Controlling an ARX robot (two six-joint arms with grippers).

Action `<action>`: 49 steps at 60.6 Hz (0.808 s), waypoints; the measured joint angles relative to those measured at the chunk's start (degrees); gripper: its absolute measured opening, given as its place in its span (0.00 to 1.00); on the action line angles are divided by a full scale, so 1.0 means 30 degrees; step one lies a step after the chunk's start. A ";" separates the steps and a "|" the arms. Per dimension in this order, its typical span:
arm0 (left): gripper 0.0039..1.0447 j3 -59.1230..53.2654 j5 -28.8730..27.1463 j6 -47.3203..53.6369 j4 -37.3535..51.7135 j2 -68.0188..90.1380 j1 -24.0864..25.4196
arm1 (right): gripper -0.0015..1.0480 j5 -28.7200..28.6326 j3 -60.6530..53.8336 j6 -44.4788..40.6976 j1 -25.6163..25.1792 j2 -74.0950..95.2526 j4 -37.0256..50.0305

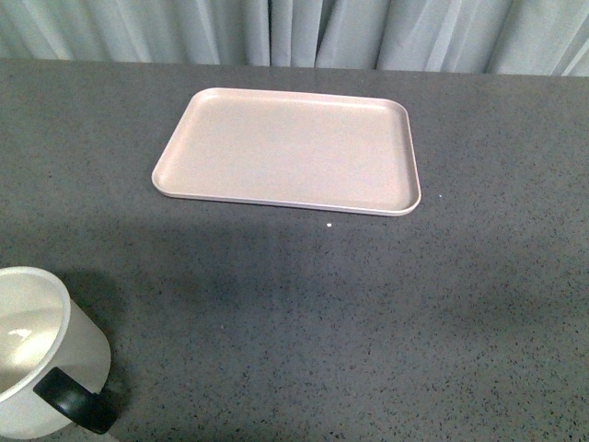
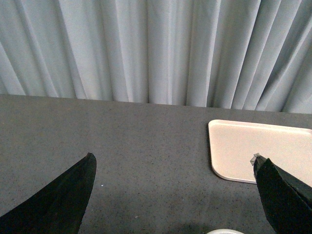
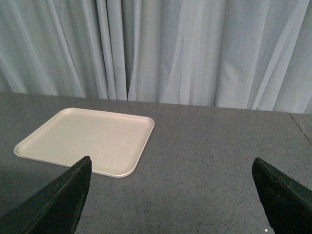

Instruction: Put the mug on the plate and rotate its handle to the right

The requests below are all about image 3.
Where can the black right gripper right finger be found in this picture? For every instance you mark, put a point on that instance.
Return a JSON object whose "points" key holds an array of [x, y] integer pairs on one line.
{"points": [[286, 202]]}

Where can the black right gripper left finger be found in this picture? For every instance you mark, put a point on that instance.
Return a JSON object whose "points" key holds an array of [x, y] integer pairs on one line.
{"points": [[56, 208]]}

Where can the beige rectangular tray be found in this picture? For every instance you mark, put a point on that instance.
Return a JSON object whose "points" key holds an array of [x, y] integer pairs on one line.
{"points": [[113, 141]]}

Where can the white pleated curtain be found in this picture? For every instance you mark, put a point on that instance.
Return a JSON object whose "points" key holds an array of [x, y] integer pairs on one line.
{"points": [[247, 54]]}

